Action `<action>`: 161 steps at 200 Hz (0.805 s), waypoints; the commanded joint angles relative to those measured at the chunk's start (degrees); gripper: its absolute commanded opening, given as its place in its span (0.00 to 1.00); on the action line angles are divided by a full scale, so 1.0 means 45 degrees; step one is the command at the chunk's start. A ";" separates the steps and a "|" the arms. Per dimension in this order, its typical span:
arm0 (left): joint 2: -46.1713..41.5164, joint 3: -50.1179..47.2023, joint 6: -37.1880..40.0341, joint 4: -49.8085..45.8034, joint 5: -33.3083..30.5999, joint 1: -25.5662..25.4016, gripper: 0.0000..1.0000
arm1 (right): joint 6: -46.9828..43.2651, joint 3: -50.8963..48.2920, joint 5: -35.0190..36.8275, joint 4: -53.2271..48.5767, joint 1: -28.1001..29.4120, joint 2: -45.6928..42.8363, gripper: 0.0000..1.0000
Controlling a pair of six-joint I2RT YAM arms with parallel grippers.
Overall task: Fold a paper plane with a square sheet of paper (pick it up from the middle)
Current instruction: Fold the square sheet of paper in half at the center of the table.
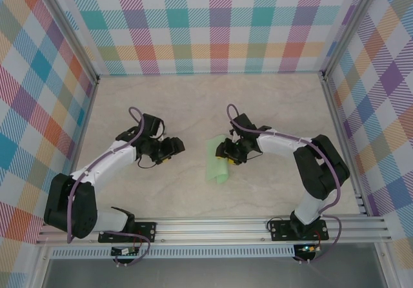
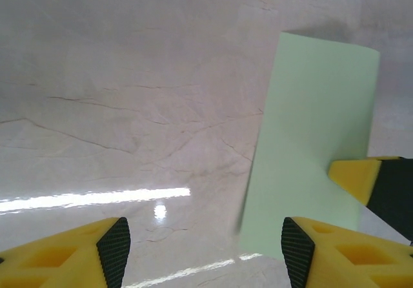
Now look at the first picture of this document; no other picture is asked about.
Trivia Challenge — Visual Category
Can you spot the aluminium frame leg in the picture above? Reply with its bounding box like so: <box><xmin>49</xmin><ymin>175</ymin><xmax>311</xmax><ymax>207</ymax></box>
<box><xmin>30</xmin><ymin>245</ymin><xmax>54</xmax><ymax>288</ymax></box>
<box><xmin>376</xmin><ymin>242</ymin><xmax>393</xmax><ymax>288</ymax></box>

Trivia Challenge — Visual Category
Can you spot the slotted grey cable duct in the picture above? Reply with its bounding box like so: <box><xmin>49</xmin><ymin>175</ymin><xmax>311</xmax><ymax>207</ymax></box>
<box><xmin>50</xmin><ymin>245</ymin><xmax>296</xmax><ymax>259</ymax></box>

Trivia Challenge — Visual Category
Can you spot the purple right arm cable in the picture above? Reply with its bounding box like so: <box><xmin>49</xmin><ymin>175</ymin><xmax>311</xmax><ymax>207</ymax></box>
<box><xmin>226</xmin><ymin>103</ymin><xmax>343</xmax><ymax>265</ymax></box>

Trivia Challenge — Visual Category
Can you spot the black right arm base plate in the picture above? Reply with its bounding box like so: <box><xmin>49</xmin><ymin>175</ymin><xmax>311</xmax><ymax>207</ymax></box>
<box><xmin>270</xmin><ymin>218</ymin><xmax>329</xmax><ymax>242</ymax></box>

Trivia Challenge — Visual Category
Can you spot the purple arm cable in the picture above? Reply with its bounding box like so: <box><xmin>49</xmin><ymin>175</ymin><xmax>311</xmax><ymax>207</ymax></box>
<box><xmin>226</xmin><ymin>103</ymin><xmax>343</xmax><ymax>265</ymax></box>
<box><xmin>66</xmin><ymin>106</ymin><xmax>151</xmax><ymax>267</ymax></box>

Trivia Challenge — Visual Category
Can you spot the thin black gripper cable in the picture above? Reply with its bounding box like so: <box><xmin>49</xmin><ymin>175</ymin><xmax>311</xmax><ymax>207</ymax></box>
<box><xmin>243</xmin><ymin>149</ymin><xmax>263</xmax><ymax>165</ymax></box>
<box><xmin>137</xmin><ymin>154</ymin><xmax>157</xmax><ymax>170</ymax></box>

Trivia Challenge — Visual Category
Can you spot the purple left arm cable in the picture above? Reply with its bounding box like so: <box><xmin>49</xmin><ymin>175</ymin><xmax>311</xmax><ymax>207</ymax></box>
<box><xmin>66</xmin><ymin>106</ymin><xmax>151</xmax><ymax>267</ymax></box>

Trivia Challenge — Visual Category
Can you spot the aluminium frame post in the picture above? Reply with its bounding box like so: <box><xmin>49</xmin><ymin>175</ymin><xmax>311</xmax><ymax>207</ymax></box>
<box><xmin>322</xmin><ymin>0</ymin><xmax>380</xmax><ymax>81</ymax></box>
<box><xmin>34</xmin><ymin>0</ymin><xmax>101</xmax><ymax>84</ymax></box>

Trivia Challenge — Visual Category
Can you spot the aluminium mounting rail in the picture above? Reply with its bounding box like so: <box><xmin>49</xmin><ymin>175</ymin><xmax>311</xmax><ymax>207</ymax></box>
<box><xmin>35</xmin><ymin>215</ymin><xmax>393</xmax><ymax>245</ymax></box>

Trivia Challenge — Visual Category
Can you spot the aluminium side rail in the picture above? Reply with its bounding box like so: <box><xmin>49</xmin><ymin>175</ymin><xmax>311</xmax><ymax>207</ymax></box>
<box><xmin>321</xmin><ymin>73</ymin><xmax>368</xmax><ymax>218</ymax></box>
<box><xmin>72</xmin><ymin>79</ymin><xmax>99</xmax><ymax>176</ymax></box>

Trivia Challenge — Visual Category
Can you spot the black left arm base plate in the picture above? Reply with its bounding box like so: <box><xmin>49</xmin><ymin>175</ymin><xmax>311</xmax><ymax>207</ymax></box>
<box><xmin>98</xmin><ymin>221</ymin><xmax>157</xmax><ymax>244</ymax></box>

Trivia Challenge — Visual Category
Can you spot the thin black right gripper cable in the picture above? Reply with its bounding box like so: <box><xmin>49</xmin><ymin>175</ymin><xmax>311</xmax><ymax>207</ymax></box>
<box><xmin>243</xmin><ymin>149</ymin><xmax>263</xmax><ymax>165</ymax></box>

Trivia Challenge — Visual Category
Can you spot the thin black left gripper cable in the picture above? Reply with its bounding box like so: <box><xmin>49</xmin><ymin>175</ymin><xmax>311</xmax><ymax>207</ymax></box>
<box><xmin>137</xmin><ymin>154</ymin><xmax>157</xmax><ymax>170</ymax></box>

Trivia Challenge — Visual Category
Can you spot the grey metal shelf plate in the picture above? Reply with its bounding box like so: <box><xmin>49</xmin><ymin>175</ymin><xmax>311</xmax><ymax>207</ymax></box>
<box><xmin>41</xmin><ymin>258</ymin><xmax>388</xmax><ymax>288</ymax></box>

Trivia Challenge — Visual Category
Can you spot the small left circuit board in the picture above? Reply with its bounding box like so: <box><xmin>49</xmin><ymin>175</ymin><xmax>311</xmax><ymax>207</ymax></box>
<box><xmin>110</xmin><ymin>247</ymin><xmax>140</xmax><ymax>257</ymax></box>

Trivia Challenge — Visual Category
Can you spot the light green cloth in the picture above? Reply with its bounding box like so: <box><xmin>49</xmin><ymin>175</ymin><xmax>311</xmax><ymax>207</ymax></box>
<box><xmin>205</xmin><ymin>134</ymin><xmax>232</xmax><ymax>186</ymax></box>

